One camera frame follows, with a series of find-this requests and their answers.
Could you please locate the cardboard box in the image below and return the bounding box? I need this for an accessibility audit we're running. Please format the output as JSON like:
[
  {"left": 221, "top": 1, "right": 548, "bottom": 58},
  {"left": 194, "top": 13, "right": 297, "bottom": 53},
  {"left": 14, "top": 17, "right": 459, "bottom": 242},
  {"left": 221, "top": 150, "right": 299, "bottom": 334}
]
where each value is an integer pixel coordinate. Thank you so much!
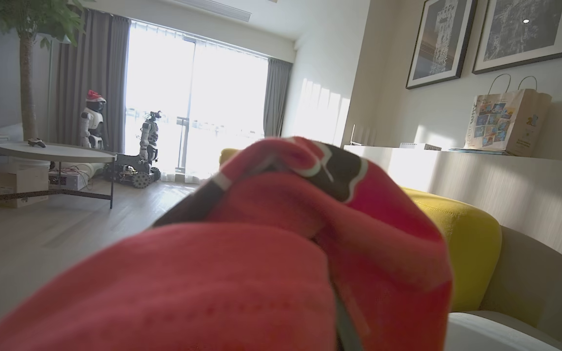
[{"left": 0, "top": 162, "right": 50, "bottom": 209}]

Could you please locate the wide framed dark picture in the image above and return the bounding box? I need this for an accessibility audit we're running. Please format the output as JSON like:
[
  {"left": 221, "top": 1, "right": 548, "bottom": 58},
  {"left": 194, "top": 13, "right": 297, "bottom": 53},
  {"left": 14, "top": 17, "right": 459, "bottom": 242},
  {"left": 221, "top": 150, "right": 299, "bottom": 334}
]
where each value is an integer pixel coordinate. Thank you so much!
[{"left": 472, "top": 0, "right": 562, "bottom": 75}]

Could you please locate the flat book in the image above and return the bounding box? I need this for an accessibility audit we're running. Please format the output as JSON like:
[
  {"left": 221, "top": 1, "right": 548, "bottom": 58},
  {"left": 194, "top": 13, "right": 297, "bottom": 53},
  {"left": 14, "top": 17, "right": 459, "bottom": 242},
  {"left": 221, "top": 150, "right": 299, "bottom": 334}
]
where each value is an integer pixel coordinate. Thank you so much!
[{"left": 449, "top": 148, "right": 517, "bottom": 156}]

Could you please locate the round grey coffee table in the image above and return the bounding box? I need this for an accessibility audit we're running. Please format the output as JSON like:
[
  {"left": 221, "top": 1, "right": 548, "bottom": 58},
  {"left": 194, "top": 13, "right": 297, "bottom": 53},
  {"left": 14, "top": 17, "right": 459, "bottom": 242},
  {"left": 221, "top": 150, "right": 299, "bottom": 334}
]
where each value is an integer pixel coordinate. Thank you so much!
[{"left": 0, "top": 141, "right": 118, "bottom": 212}]

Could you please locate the indoor potted tree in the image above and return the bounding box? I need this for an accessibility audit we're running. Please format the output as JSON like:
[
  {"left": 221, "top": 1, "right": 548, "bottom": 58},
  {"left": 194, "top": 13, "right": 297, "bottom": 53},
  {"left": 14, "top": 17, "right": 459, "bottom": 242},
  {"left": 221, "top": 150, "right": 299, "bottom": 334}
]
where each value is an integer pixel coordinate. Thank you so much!
[{"left": 0, "top": 0, "right": 87, "bottom": 143}]

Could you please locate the ceiling air vent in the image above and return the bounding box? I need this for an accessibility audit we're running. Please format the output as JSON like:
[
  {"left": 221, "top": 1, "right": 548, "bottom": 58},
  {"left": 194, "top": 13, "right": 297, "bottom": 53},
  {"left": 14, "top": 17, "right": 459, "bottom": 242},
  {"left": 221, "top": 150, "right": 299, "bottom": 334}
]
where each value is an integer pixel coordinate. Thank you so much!
[{"left": 174, "top": 0, "right": 252, "bottom": 23}]

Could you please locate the light wood ledge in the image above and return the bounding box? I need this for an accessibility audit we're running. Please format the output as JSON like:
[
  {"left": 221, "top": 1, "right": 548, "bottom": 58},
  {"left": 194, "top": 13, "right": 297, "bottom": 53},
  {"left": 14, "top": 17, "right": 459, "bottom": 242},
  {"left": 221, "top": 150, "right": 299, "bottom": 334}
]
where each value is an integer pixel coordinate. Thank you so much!
[{"left": 343, "top": 144, "right": 562, "bottom": 257}]

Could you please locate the narrow framed dark picture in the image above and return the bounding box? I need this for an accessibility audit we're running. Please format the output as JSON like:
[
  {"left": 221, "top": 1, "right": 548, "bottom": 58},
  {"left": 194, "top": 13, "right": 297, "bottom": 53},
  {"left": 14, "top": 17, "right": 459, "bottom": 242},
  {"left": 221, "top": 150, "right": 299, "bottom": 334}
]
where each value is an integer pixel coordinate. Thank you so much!
[{"left": 405, "top": 0, "right": 478, "bottom": 90}]

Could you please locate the printed paper shopping bag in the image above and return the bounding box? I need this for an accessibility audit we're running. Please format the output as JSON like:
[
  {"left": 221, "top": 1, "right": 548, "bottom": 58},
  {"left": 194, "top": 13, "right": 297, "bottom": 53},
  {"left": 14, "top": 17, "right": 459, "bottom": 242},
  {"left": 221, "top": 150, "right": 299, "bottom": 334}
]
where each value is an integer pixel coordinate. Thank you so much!
[{"left": 464, "top": 74, "right": 553, "bottom": 157}]

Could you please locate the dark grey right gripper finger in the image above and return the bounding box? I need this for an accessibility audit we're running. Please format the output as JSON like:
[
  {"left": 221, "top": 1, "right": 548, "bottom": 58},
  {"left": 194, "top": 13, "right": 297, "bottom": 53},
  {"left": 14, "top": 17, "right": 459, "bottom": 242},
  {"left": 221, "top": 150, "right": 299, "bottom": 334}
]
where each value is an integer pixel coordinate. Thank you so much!
[{"left": 334, "top": 292, "right": 362, "bottom": 351}]

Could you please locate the glass balcony door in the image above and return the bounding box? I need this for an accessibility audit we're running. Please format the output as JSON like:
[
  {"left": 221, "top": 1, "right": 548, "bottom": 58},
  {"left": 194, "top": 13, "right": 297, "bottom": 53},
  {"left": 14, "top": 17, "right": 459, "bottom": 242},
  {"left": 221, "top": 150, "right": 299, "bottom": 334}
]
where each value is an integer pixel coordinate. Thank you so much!
[{"left": 124, "top": 20, "right": 270, "bottom": 183}]

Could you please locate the white electronics box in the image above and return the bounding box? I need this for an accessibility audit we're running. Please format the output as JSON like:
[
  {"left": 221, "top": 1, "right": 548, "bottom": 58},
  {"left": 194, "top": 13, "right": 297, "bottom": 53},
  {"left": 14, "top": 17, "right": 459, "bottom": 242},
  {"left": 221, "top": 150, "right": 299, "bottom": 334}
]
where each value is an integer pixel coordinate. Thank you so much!
[{"left": 48, "top": 170, "right": 89, "bottom": 191}]

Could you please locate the black wheeled mobile robot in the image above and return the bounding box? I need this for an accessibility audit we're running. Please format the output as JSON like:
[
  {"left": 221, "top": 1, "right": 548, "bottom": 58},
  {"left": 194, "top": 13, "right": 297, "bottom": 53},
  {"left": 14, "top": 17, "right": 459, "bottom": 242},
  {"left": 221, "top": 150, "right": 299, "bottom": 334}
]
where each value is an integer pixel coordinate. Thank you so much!
[{"left": 103, "top": 111, "right": 163, "bottom": 189}]

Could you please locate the wide grey curtain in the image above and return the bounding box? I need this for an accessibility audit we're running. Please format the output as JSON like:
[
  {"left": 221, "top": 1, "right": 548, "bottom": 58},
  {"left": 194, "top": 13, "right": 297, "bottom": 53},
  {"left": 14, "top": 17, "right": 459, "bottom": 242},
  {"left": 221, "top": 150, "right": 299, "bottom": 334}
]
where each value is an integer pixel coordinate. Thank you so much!
[{"left": 48, "top": 8, "right": 131, "bottom": 153}]

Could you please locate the narrow grey curtain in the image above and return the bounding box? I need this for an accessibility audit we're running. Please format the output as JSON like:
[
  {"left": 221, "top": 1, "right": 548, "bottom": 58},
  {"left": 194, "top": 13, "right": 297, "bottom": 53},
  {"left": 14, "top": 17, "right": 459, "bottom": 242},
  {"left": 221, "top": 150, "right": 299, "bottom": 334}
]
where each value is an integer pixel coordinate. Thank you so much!
[{"left": 262, "top": 58, "right": 294, "bottom": 138}]

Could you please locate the white humanoid robot red hat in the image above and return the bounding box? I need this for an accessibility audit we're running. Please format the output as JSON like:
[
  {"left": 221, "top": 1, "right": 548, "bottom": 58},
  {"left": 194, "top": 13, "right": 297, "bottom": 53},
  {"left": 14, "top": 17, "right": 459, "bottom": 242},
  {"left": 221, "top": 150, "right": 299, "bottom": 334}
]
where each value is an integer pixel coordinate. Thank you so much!
[{"left": 79, "top": 90, "right": 108, "bottom": 150}]

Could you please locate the red garment with black print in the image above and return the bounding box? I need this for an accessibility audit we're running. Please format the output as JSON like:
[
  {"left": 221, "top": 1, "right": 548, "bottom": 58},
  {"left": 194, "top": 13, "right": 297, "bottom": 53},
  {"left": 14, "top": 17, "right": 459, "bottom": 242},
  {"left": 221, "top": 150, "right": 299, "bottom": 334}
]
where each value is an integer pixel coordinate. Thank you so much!
[{"left": 0, "top": 136, "right": 453, "bottom": 351}]

